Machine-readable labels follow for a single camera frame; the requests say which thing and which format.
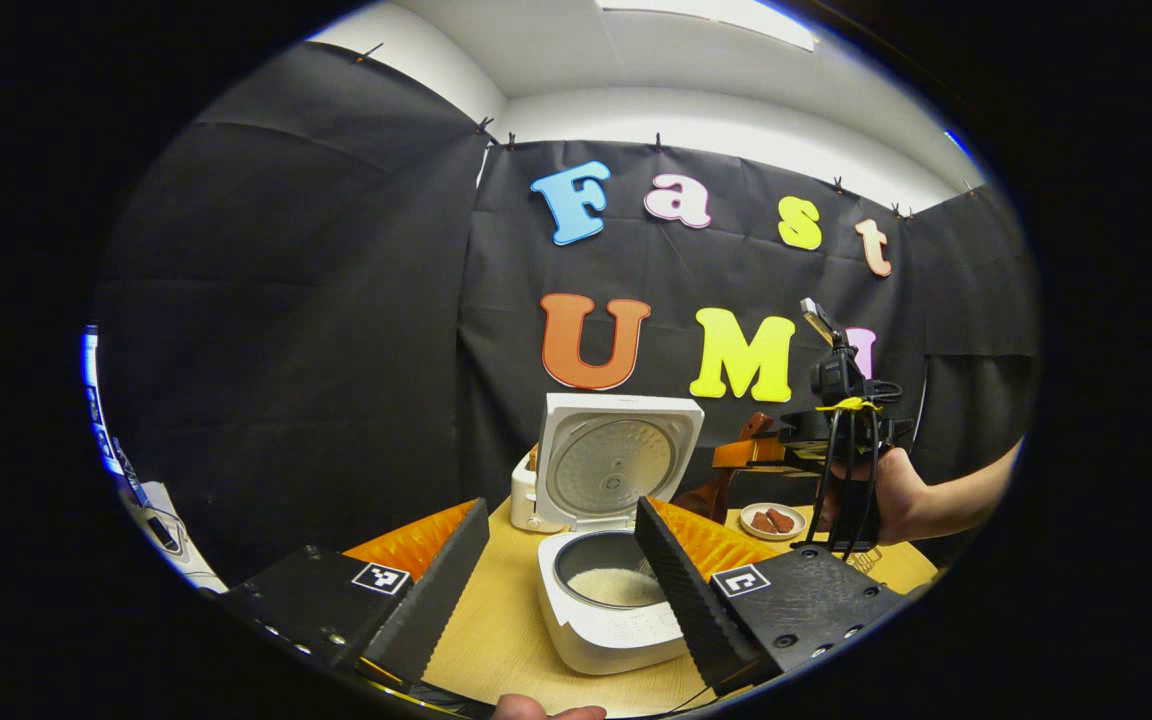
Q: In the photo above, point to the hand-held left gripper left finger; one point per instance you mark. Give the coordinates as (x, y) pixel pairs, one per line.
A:
(436, 590)

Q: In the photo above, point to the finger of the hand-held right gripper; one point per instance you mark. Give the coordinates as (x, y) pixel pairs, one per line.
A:
(746, 453)

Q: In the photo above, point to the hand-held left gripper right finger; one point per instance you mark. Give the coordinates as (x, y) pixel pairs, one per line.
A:
(681, 590)

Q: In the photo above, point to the white rice cooker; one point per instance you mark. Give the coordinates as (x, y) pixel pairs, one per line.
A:
(616, 470)

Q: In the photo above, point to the brown meat piece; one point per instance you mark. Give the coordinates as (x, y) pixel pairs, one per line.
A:
(782, 519)
(761, 522)

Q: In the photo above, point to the white round plate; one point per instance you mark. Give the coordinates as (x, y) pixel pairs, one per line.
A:
(751, 532)

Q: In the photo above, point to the white toaster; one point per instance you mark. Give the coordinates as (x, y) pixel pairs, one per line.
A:
(526, 505)

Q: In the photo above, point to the black backdrop cloth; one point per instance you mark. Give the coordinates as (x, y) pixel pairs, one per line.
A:
(336, 350)

